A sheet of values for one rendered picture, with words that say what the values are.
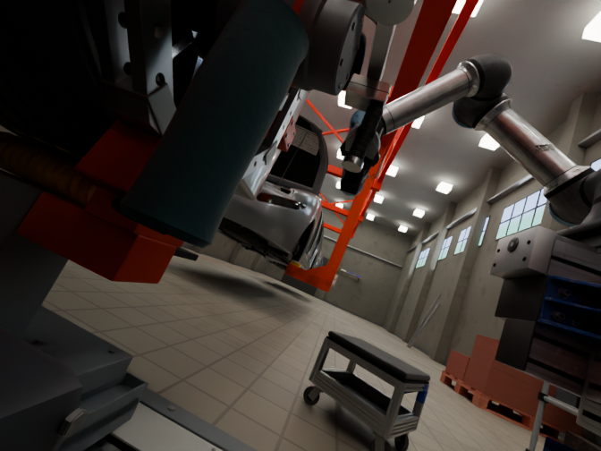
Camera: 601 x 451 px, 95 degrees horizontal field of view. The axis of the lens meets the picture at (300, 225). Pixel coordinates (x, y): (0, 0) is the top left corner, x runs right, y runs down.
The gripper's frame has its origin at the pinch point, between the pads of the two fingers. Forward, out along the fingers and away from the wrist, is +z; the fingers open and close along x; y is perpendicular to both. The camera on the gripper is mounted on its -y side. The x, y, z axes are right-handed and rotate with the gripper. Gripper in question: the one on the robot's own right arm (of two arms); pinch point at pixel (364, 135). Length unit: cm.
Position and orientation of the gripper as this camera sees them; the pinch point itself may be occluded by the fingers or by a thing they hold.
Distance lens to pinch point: 64.4
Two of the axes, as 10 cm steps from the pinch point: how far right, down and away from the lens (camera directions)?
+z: -0.7, -2.3, -9.7
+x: 9.2, 3.7, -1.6
